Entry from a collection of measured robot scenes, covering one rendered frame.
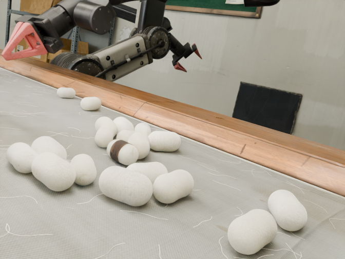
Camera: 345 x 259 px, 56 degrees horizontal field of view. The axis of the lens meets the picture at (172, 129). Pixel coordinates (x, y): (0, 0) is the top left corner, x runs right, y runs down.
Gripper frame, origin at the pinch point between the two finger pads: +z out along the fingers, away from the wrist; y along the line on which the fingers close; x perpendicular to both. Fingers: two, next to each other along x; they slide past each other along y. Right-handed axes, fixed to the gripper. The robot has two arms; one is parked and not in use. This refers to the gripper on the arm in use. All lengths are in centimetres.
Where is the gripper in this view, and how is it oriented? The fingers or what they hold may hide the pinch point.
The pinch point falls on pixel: (7, 55)
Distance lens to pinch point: 72.4
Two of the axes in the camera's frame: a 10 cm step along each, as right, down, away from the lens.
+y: 7.5, 2.8, -6.0
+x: 2.8, 7.0, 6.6
